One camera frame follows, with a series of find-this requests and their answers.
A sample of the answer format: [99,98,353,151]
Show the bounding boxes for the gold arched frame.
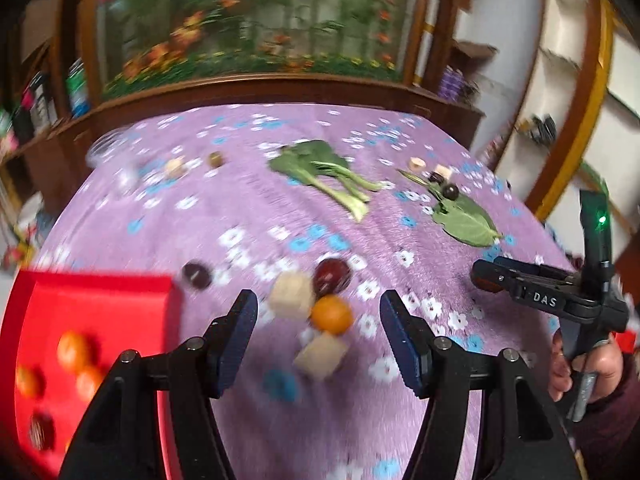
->
[525,0,616,216]

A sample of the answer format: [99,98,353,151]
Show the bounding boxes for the green bok choy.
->
[269,140,385,223]

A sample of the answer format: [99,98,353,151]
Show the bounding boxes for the dark red plum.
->
[313,257,353,297]

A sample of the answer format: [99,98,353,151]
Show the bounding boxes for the green leaf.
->
[397,169,503,248]

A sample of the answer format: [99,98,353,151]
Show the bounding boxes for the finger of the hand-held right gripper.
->
[471,259,526,295]
[492,256,581,282]

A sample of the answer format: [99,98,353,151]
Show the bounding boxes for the wooden display cabinet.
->
[20,0,486,196]

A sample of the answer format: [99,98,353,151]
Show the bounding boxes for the red tray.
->
[11,269,183,480]

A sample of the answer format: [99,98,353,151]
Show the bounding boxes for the clear glass jar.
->
[85,129,141,196]

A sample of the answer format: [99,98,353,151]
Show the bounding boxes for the orange mandarin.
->
[15,366,43,400]
[310,295,354,336]
[75,365,106,403]
[56,331,93,373]

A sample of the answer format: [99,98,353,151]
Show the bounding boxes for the green and blue bottle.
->
[65,57,93,116]

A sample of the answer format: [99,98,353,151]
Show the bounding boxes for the purple floral tablecloth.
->
[37,102,581,480]

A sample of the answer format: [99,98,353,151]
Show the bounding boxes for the artificial flower arrangement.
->
[97,0,426,96]

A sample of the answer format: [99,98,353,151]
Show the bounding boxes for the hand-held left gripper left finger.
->
[60,289,259,480]

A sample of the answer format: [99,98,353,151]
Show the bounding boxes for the wedge pale sugarcane chunk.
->
[294,332,349,380]

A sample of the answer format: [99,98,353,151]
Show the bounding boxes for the person's right hand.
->
[547,330,626,406]

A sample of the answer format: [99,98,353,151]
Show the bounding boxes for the dark wrinkled date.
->
[181,260,213,291]
[29,412,56,451]

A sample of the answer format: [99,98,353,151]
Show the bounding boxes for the purple bottle cluster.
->
[440,67,466,103]

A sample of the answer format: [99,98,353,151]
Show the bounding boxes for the person's right forearm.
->
[565,355,640,480]

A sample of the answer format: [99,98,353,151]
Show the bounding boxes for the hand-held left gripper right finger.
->
[379,290,583,480]

